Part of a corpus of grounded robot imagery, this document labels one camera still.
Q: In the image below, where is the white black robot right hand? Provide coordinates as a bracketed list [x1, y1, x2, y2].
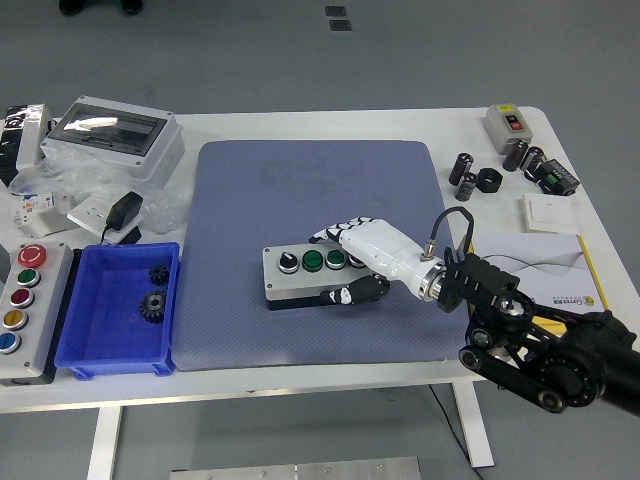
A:
[307, 215, 444, 306]

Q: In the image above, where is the grey four-button control box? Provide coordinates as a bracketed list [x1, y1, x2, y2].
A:
[262, 241, 386, 312]

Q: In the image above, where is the grey five-button control station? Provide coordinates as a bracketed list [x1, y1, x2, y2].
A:
[0, 241, 76, 386]

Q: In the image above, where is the dark cylindrical capacitor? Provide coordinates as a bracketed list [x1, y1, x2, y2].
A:
[454, 171, 479, 203]
[502, 138, 530, 173]
[519, 145, 546, 176]
[448, 152, 475, 187]

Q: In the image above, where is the black hex nut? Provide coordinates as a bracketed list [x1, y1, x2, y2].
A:
[476, 167, 504, 194]

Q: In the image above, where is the blue-grey rubber mat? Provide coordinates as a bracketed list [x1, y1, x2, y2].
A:
[172, 139, 469, 372]

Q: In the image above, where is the white and yellow cardboard box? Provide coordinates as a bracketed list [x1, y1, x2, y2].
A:
[468, 232, 612, 331]

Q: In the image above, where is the black module with green terminal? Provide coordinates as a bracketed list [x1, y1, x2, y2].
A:
[532, 158, 581, 197]

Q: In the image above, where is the white table leg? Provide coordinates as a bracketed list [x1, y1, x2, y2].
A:
[452, 382, 496, 469]
[85, 405, 124, 480]

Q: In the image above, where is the large black bevel gear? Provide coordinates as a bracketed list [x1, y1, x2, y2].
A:
[138, 288, 169, 325]

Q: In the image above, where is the grey metal plate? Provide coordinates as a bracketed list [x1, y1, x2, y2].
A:
[169, 455, 421, 480]

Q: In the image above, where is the black power adapter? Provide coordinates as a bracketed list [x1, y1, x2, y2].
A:
[99, 190, 145, 246]

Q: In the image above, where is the blue plastic bin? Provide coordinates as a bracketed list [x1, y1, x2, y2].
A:
[53, 241, 182, 381]

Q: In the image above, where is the clear plastic bag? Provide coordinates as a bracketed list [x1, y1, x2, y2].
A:
[9, 147, 194, 236]

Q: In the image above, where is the white circuit breaker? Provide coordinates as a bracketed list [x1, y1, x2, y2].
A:
[10, 192, 76, 239]

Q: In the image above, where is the black shiny foil packet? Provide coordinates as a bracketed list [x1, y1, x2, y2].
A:
[0, 105, 26, 187]

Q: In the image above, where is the grey two-button switch box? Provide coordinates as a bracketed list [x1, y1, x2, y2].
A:
[483, 103, 536, 156]

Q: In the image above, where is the white wall switch plate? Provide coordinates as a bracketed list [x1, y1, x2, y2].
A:
[522, 192, 576, 235]

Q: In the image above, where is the thin black floor cable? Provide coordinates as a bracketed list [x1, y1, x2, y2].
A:
[428, 384, 485, 480]

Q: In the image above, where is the grey enclosure with clear lid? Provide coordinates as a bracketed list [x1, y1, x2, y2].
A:
[39, 94, 186, 190]

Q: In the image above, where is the white wall socket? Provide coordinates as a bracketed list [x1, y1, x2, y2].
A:
[66, 193, 121, 236]

